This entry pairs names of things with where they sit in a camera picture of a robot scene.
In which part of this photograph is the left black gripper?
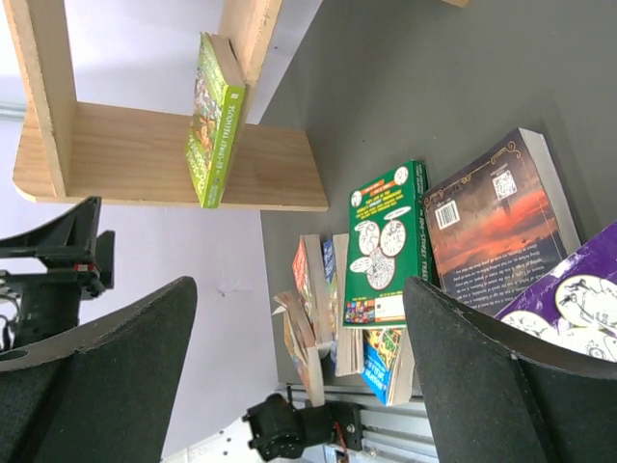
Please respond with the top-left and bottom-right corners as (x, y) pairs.
(1, 196), (116, 338)

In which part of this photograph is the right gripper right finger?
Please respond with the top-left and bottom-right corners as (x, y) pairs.
(403, 277), (616, 462)

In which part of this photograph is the wooden two-tier bookshelf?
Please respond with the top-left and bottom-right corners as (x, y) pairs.
(4, 1), (329, 211)

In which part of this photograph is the orange 78-Storey Treehouse book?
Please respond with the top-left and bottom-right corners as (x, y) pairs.
(292, 234), (334, 349)

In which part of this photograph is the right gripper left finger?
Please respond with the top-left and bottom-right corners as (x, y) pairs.
(1, 276), (198, 462)

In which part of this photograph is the blue 26-Storey Treehouse book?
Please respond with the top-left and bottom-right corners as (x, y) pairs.
(362, 328), (416, 406)

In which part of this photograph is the yellow 130-Storey Treehouse book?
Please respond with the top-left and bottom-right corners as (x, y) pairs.
(273, 291), (325, 407)

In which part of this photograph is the purple Treehouse book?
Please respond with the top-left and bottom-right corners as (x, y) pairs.
(496, 223), (616, 363)

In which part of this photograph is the dark green 104-Storey Treehouse book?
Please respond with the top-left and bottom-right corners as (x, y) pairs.
(343, 160), (432, 329)

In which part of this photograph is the blue 91-Storey Treehouse book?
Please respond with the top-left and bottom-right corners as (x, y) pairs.
(322, 233), (363, 377)

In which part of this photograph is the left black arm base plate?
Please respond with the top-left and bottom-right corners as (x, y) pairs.
(329, 401), (363, 451)

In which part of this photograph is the dark sunset cover book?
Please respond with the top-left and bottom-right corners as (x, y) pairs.
(422, 127), (580, 316)

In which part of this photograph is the lime green 65-Storey Treehouse book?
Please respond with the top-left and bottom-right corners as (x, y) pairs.
(184, 32), (246, 208)

